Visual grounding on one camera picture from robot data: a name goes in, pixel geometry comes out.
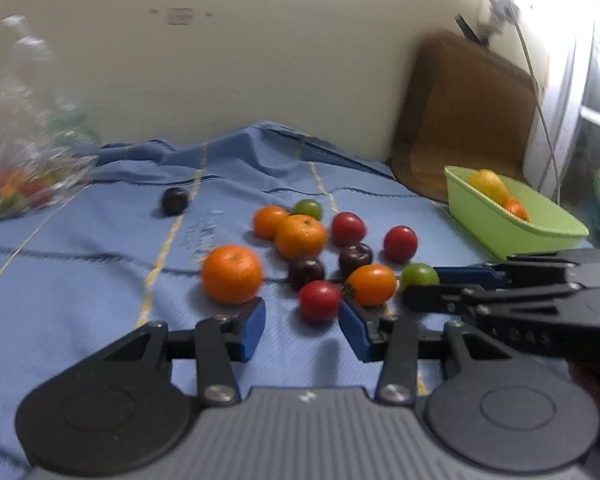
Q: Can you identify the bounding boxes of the mandarin orange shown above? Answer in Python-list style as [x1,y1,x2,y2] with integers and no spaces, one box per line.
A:
[201,245,264,306]
[274,214,328,260]

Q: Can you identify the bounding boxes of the brown woven seat cushion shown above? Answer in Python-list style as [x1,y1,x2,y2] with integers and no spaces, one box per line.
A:
[390,29,542,204]

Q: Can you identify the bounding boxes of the white cable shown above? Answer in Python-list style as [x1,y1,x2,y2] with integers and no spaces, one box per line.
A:
[472,0,564,203]

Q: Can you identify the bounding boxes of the white window frame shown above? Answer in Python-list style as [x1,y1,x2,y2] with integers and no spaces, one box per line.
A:
[522,15,600,196]

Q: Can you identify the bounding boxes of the green tomato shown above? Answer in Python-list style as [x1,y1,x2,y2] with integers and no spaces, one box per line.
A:
[400,262,441,293]
[292,199,324,222]

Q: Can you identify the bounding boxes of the orange tomato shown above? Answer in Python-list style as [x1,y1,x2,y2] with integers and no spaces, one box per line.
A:
[252,205,291,241]
[344,263,398,308]
[502,197,530,222]

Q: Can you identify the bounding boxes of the red tomato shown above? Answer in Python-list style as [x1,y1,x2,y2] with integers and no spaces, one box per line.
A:
[299,280,343,324]
[331,211,367,247]
[383,225,419,264]

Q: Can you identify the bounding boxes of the dark purple tomato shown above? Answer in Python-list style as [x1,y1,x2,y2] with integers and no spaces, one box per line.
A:
[161,186,190,217]
[338,242,374,281]
[287,256,326,291]

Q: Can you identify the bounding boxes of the large yellow citrus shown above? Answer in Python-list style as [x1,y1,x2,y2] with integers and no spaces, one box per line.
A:
[468,168,511,207]

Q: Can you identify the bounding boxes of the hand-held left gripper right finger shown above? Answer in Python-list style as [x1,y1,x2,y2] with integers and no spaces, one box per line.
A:
[337,299,526,407]

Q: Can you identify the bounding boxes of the blue checked bed sheet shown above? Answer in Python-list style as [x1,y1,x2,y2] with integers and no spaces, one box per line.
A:
[0,120,600,480]

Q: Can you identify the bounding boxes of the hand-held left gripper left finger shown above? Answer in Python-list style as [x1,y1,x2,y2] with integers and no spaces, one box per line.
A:
[86,297,267,407]

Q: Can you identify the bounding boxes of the clear plastic bag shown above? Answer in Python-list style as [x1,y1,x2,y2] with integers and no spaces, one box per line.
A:
[0,14,102,223]

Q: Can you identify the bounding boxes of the light green plastic basin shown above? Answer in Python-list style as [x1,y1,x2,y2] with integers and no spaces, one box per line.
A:
[443,165,590,262]

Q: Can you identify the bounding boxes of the person's right hand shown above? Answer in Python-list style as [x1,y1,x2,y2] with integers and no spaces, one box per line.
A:
[567,360,600,451]

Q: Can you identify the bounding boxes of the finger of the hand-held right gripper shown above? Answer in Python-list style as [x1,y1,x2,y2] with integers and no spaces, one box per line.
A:
[402,282,587,317]
[434,249,600,289]

